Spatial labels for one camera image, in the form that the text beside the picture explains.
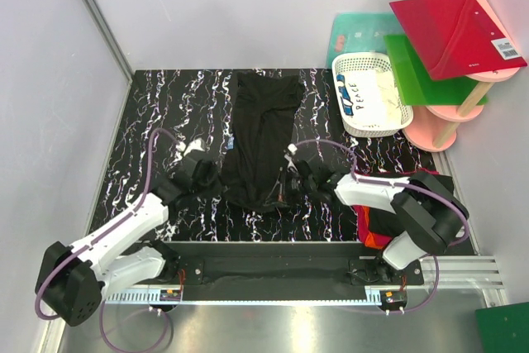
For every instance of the red plastic sheet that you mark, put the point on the red plastic sheet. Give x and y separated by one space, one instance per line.
455 38

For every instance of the teal plastic board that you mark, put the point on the teal plastic board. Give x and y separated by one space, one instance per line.
361 32

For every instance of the white plastic laundry basket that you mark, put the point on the white plastic laundry basket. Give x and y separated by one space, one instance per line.
364 61

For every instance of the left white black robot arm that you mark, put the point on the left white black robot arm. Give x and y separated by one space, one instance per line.
75 279

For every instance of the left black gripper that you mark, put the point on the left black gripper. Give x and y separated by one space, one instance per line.
218 183

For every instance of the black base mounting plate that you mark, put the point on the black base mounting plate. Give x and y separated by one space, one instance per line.
274 272

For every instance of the pink wooden shelf stand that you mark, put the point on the pink wooden shelf stand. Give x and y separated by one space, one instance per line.
433 128

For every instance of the orange t shirt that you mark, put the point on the orange t shirt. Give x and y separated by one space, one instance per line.
365 235

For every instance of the green plastic sheet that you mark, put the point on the green plastic sheet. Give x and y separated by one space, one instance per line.
415 86

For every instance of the aluminium frame rail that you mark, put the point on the aluminium frame rail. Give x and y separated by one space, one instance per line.
447 272

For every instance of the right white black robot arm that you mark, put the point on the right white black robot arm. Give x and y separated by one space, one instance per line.
419 212

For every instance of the left corner aluminium post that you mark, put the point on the left corner aluminium post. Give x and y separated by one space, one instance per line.
109 38

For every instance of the dark green board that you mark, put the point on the dark green board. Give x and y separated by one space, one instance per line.
504 329

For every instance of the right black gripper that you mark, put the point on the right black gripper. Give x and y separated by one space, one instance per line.
295 174

